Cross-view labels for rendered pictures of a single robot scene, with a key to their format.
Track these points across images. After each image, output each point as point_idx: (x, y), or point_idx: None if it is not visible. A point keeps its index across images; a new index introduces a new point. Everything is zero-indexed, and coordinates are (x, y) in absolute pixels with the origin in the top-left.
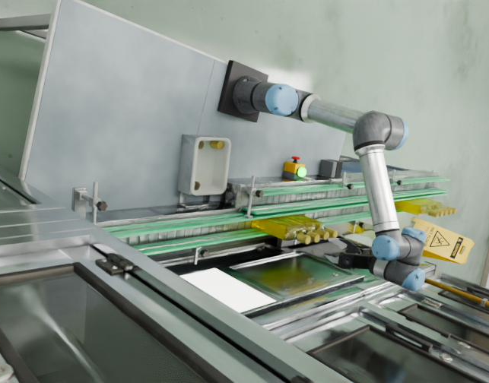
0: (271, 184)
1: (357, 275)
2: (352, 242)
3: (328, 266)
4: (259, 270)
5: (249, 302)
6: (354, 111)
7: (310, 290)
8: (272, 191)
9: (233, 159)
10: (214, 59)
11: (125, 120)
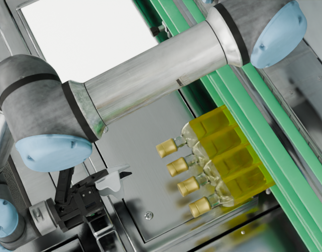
0: (278, 92)
1: (139, 246)
2: (86, 181)
3: (182, 220)
4: (162, 112)
5: (69, 78)
6: (106, 75)
7: (91, 154)
8: (244, 88)
9: (302, 9)
10: None
11: None
